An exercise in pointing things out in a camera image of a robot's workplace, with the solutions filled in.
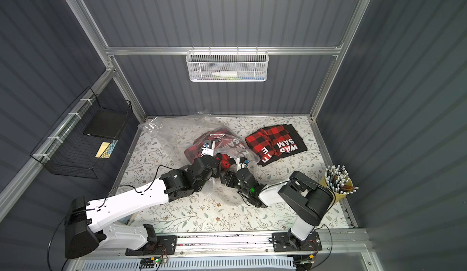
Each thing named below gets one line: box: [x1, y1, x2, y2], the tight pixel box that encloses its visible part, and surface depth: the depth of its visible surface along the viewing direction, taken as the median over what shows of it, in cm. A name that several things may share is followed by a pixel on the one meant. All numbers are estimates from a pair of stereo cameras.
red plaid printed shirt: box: [245, 125, 292, 163], surface depth 103 cm
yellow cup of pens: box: [319, 164, 359, 203], surface depth 75 cm
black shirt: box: [256, 123, 308, 167], surface depth 101 cm
